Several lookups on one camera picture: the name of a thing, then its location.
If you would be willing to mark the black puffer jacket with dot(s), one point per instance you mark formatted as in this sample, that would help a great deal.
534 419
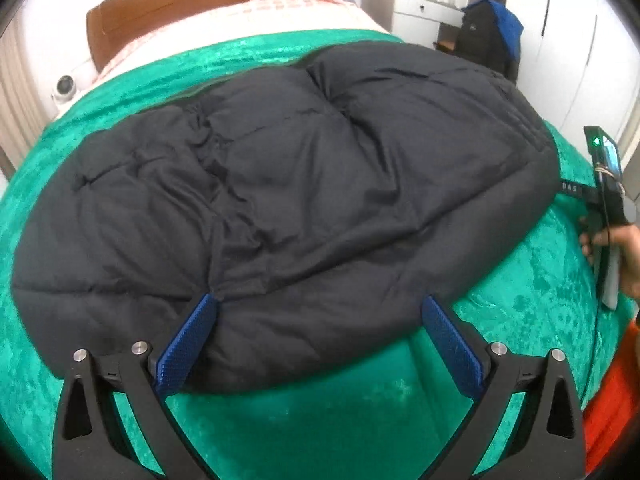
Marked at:
319 202

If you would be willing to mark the black and blue hanging clothes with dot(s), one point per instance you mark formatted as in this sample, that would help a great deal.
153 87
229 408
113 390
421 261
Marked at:
490 35

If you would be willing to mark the white desk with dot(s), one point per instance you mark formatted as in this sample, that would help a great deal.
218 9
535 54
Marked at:
414 21

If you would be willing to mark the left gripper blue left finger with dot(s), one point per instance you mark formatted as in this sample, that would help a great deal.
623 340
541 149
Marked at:
90 441

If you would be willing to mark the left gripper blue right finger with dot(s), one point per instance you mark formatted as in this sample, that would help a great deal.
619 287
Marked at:
547 440

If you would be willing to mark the pink checkered bed sheet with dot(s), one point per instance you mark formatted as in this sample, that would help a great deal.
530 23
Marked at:
243 20

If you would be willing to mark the person's right hand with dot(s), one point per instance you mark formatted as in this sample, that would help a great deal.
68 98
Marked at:
627 238

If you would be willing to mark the orange fuzzy trousers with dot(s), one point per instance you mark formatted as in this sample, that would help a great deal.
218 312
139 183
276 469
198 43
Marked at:
609 411

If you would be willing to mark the beige curtain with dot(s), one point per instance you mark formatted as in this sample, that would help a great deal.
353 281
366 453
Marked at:
23 114

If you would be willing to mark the white round camera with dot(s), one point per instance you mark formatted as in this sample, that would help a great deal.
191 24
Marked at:
65 89

